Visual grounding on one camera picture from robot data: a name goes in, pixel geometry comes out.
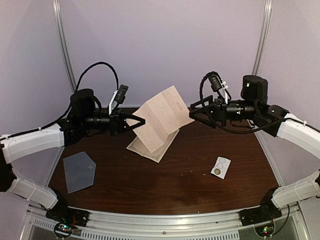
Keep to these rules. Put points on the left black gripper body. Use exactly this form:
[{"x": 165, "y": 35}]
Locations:
[{"x": 114, "y": 120}]

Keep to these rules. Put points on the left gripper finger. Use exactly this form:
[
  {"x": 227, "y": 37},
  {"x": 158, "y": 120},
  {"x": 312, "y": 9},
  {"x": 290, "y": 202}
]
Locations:
[
  {"x": 132, "y": 119},
  {"x": 127, "y": 127}
]

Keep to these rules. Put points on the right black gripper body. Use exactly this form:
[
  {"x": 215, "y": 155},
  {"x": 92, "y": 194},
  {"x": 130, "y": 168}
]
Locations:
[{"x": 222, "y": 111}]

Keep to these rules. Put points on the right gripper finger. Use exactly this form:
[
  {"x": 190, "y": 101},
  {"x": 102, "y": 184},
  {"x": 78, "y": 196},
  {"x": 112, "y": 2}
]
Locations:
[
  {"x": 202, "y": 118},
  {"x": 204, "y": 106}
]

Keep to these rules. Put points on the beige letter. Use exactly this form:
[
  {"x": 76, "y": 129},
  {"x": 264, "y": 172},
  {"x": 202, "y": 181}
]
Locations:
[{"x": 164, "y": 114}]

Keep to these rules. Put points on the grey-blue envelope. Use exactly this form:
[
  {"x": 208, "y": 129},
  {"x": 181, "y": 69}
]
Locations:
[{"x": 80, "y": 171}]

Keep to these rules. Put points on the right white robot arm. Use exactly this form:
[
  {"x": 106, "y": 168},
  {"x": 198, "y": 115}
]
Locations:
[{"x": 251, "y": 113}]

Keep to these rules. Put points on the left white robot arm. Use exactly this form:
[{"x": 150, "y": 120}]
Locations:
[{"x": 84, "y": 114}]

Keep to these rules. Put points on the white sticker sheet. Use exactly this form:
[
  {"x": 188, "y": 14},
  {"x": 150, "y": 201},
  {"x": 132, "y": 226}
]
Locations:
[{"x": 221, "y": 167}]

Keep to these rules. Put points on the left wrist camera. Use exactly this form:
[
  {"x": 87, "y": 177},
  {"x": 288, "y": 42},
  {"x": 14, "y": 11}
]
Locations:
[{"x": 117, "y": 99}]

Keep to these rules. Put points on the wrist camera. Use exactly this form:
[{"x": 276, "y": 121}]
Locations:
[
  {"x": 219, "y": 87},
  {"x": 117, "y": 99}
]

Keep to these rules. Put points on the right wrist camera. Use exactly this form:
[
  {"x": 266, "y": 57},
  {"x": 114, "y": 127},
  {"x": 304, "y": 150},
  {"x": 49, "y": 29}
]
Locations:
[{"x": 219, "y": 87}]

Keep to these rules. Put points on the front aluminium rail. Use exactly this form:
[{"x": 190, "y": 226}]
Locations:
[{"x": 223, "y": 225}]

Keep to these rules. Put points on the right aluminium frame post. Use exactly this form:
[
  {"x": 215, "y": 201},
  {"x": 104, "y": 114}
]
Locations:
[{"x": 264, "y": 32}]

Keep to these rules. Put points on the aluminium frame post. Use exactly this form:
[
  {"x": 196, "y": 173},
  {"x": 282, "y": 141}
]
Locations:
[
  {"x": 264, "y": 32},
  {"x": 63, "y": 43}
]

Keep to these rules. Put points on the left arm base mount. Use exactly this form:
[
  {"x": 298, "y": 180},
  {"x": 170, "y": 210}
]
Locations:
[{"x": 67, "y": 219}]

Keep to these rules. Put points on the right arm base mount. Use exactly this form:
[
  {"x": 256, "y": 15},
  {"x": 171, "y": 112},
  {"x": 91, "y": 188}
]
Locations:
[{"x": 262, "y": 217}]

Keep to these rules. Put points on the left aluminium frame post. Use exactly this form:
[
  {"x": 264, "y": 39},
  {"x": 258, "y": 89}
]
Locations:
[{"x": 63, "y": 43}]

